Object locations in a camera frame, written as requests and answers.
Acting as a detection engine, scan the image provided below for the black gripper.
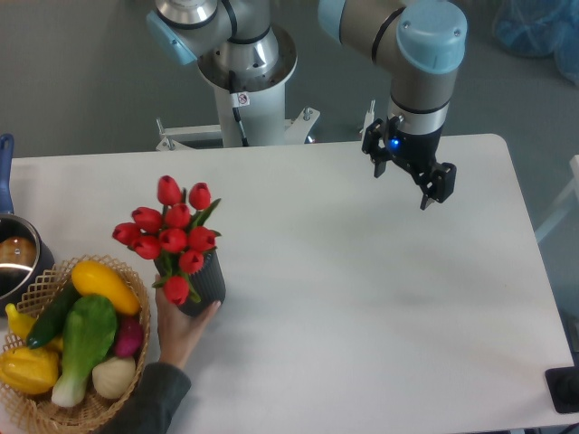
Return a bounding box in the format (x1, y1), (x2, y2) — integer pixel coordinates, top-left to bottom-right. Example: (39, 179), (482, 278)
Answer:
(361, 117), (457, 211)

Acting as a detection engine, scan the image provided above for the dark grey ribbed vase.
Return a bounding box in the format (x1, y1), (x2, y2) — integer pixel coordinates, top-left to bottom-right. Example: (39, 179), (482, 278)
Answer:
(154, 248), (226, 317)

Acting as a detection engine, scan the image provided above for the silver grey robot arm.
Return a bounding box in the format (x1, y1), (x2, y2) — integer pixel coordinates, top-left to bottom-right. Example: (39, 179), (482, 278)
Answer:
(147, 1), (468, 207)

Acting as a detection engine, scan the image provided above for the dark grey sleeved forearm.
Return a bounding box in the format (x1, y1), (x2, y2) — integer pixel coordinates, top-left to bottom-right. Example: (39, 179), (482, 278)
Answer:
(98, 362), (191, 434)

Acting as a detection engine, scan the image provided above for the person's bare hand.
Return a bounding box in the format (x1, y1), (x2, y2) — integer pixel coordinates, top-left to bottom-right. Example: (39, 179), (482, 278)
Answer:
(155, 289), (222, 371)

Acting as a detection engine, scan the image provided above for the blue plastic bag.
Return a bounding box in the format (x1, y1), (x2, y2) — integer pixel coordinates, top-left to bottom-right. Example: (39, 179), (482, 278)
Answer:
(492, 1), (578, 85)

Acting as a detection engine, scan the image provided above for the red tulip bouquet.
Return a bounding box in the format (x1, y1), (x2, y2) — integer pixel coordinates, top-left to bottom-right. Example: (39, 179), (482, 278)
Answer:
(111, 175), (223, 307)

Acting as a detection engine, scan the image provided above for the black device at table edge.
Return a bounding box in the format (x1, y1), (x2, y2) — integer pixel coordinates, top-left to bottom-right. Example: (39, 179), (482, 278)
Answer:
(545, 366), (579, 414)

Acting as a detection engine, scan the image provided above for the purple red radish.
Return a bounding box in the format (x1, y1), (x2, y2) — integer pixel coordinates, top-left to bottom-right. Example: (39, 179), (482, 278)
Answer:
(113, 316), (144, 358)

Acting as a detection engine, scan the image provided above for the yellow squash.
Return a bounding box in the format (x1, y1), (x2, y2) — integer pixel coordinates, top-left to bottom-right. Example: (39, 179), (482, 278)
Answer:
(71, 260), (140, 316)

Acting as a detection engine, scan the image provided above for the green bok choy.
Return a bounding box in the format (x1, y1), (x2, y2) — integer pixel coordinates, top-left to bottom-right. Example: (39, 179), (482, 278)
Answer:
(52, 295), (117, 408)

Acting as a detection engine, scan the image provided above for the white onion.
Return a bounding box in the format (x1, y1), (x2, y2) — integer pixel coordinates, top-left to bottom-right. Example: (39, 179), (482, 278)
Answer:
(92, 356), (136, 400)

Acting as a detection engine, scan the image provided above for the dark green cucumber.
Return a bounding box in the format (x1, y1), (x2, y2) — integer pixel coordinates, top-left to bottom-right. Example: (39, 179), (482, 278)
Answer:
(26, 281), (81, 349)

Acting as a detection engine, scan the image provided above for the yellow banana pepper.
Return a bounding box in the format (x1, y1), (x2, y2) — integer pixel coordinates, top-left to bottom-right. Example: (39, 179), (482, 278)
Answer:
(5, 303), (63, 353)

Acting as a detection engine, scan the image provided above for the small yellow pumpkin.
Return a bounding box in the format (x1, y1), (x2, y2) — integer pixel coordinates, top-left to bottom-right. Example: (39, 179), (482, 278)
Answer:
(1, 347), (60, 395)

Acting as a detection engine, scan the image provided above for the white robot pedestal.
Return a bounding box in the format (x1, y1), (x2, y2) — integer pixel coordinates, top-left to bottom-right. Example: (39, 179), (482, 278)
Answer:
(157, 24), (320, 151)

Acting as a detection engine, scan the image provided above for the white frame at right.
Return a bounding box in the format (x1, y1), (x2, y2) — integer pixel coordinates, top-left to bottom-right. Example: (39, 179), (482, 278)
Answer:
(535, 155), (578, 244)

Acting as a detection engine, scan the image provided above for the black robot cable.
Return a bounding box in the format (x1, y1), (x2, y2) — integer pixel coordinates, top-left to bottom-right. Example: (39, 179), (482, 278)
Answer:
(227, 71), (251, 147)

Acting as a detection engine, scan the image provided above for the blue handled saucepan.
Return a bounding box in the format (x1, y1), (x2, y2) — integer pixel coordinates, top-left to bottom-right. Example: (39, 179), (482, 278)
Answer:
(1, 134), (55, 318)

